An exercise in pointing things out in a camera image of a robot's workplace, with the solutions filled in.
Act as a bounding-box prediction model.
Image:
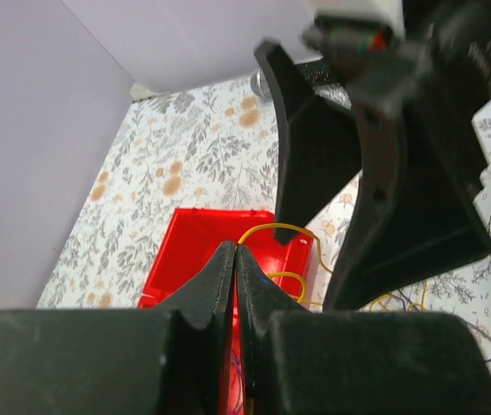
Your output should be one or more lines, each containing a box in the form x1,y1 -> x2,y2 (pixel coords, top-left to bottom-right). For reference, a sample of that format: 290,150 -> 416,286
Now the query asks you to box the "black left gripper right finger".
235,246 -> 491,414

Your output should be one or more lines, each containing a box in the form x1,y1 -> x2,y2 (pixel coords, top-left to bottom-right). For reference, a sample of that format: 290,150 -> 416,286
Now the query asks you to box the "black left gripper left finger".
0,241 -> 235,414

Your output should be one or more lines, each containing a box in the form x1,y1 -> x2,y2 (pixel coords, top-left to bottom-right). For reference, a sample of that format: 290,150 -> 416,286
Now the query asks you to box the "red bin right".
138,208 -> 314,308

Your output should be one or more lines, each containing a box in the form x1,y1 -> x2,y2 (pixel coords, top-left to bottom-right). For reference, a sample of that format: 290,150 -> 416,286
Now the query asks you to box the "red bin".
138,208 -> 314,308
217,299 -> 246,415

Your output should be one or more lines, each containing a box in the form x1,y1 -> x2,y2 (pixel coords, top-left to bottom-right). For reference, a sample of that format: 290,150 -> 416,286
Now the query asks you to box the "red bin left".
217,299 -> 246,415

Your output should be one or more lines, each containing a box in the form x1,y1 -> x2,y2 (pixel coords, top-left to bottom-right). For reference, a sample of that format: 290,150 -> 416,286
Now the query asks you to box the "purple thin cable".
227,284 -> 491,412

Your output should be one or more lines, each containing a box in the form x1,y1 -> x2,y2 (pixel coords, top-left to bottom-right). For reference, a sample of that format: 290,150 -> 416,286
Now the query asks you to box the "yellow cable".
237,222 -> 430,313

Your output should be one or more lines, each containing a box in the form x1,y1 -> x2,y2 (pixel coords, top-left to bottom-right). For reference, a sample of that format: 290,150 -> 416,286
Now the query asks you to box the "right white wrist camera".
304,0 -> 405,36

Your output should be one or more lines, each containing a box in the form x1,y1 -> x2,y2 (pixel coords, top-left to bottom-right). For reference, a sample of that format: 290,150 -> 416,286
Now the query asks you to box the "black microphone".
250,68 -> 271,99

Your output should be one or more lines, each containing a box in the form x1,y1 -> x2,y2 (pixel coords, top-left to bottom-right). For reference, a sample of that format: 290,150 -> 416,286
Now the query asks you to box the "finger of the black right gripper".
325,109 -> 491,310
254,41 -> 360,227

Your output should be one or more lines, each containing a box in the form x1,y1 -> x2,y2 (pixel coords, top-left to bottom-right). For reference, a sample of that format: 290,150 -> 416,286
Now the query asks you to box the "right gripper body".
302,1 -> 491,125

